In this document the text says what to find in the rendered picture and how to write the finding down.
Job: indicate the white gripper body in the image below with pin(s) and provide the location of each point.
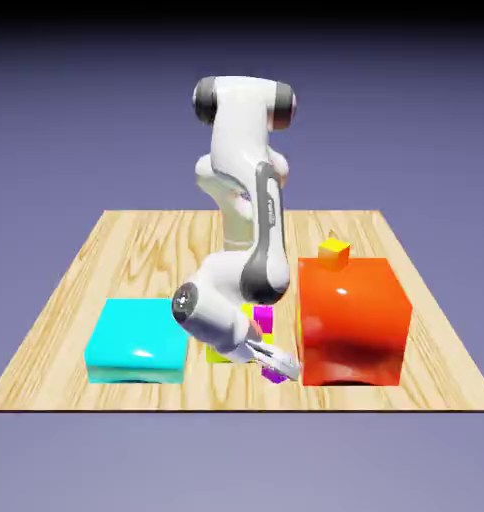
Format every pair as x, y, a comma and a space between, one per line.
274, 357

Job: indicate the small purple cube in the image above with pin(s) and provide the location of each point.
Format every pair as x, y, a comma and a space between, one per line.
272, 375

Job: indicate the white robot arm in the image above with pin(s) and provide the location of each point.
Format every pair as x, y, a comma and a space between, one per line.
242, 132

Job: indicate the small magenta cube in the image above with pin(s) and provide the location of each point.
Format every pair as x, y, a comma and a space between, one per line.
264, 318

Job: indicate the small yellow cube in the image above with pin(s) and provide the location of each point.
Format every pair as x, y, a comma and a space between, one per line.
333, 252

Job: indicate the large yellow box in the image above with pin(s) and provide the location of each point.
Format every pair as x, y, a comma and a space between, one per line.
214, 356

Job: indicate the large orange box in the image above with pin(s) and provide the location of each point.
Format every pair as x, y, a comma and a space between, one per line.
352, 320

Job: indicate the large cyan box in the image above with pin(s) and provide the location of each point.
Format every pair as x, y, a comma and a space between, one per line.
136, 336

